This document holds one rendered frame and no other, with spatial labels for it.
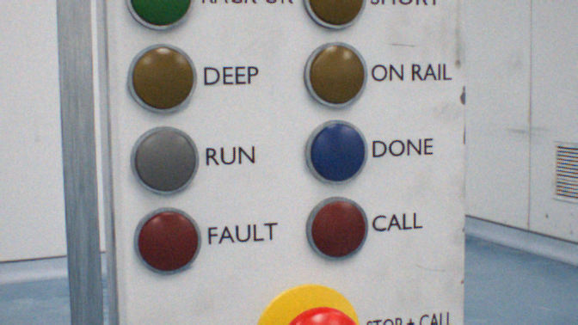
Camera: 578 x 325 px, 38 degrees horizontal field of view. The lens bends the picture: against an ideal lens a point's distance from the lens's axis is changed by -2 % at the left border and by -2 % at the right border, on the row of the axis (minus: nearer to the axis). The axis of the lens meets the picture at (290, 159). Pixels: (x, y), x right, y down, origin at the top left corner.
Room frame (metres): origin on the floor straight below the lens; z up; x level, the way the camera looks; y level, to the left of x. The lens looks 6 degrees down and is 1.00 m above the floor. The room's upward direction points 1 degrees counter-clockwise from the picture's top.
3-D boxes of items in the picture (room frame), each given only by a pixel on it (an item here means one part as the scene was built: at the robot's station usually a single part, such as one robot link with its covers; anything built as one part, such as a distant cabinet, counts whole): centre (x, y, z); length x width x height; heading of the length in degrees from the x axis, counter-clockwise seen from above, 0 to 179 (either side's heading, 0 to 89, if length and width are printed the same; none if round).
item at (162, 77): (0.37, 0.05, 0.99); 0.03 x 0.01 x 0.03; 107
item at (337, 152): (0.39, -0.02, 0.96); 0.03 x 0.01 x 0.03; 107
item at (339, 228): (0.39, -0.02, 0.92); 0.03 x 0.01 x 0.03; 107
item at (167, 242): (0.37, 0.05, 0.92); 0.03 x 0.01 x 0.03; 107
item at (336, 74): (0.39, -0.02, 0.99); 0.03 x 0.01 x 0.03; 107
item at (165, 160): (0.37, 0.05, 0.96); 0.03 x 0.01 x 0.03; 107
